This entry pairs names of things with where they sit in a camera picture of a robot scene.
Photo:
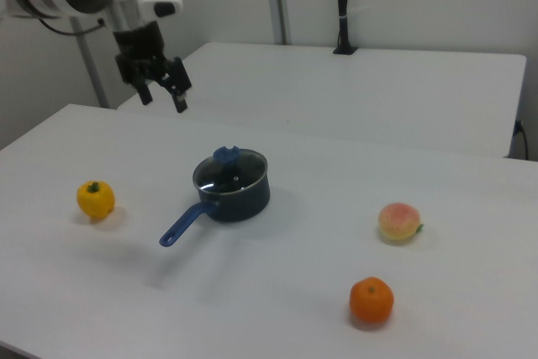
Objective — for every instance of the yellow bell pepper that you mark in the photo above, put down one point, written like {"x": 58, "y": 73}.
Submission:
{"x": 96, "y": 201}

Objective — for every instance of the glass lid with blue knob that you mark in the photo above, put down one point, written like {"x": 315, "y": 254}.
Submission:
{"x": 226, "y": 155}

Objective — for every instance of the dark blue saucepan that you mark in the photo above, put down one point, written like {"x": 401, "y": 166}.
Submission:
{"x": 248, "y": 207}

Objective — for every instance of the orange mandarin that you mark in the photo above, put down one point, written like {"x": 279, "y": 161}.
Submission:
{"x": 372, "y": 300}

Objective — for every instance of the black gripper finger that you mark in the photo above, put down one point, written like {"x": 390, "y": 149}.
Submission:
{"x": 180, "y": 83}
{"x": 145, "y": 94}

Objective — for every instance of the pink yellow peach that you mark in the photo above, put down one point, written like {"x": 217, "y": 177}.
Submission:
{"x": 398, "y": 222}

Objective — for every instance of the white side table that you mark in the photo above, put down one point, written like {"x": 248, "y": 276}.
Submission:
{"x": 336, "y": 90}

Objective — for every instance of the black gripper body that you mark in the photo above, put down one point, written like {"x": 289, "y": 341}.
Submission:
{"x": 140, "y": 45}

